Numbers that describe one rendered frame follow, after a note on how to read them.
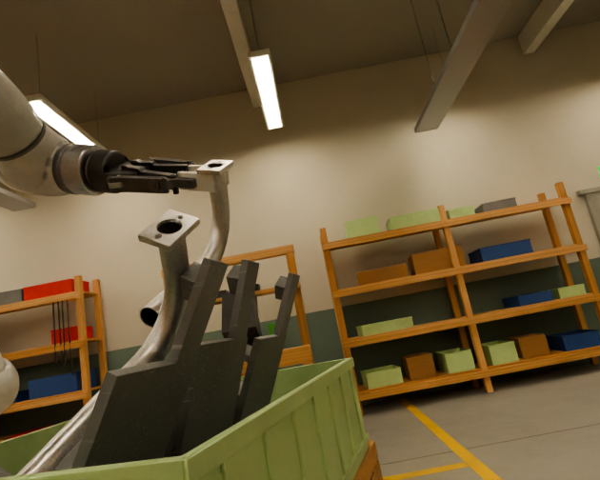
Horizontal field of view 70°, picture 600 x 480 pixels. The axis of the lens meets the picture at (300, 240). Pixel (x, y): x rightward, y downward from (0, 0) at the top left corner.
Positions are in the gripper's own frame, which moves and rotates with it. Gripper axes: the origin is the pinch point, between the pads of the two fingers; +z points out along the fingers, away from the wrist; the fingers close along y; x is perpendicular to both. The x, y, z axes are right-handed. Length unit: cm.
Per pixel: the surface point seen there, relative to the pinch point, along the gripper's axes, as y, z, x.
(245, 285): -11.5, 10.9, 12.0
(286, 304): 0.9, 12.8, 23.8
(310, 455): -27.5, 24.8, 24.3
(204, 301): -25.4, 12.3, 5.1
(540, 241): 507, 196, 245
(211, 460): -42.5, 21.6, 6.0
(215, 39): 458, -218, -6
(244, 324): -13.0, 10.8, 18.1
